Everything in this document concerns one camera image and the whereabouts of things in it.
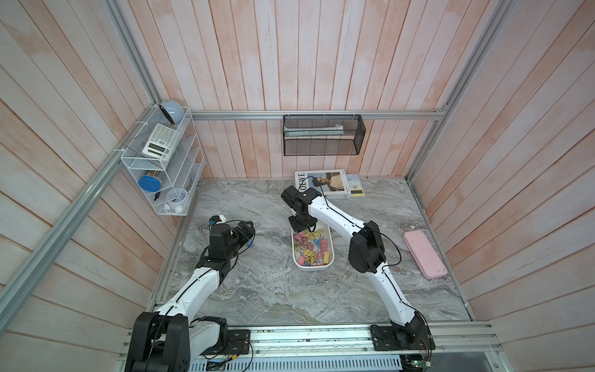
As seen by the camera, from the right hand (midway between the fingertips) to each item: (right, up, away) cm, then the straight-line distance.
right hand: (299, 226), depth 98 cm
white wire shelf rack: (-43, +20, -16) cm, 50 cm away
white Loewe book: (+16, +19, +16) cm, 30 cm away
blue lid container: (-51, +17, -22) cm, 58 cm away
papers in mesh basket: (+6, +38, -9) cm, 40 cm away
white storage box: (+5, -9, -7) cm, 12 cm away
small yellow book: (+29, +19, +20) cm, 40 cm away
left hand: (-20, 0, -10) cm, 22 cm away
